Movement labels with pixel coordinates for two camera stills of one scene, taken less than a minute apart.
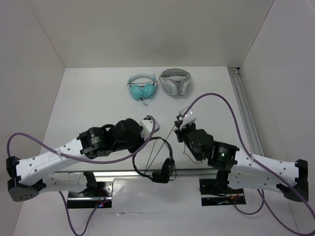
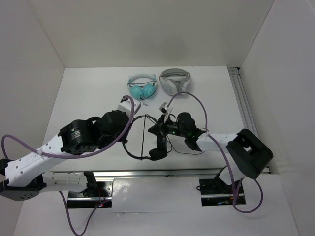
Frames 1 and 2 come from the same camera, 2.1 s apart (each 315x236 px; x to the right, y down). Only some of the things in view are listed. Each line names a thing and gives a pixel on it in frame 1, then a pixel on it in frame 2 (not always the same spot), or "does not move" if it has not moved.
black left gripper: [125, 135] → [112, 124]
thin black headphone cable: [145, 170] → [172, 145]
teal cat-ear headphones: [142, 86] does not move
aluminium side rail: [246, 111] does not move
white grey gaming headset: [174, 81] does not move
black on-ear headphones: [168, 168] → [161, 152]
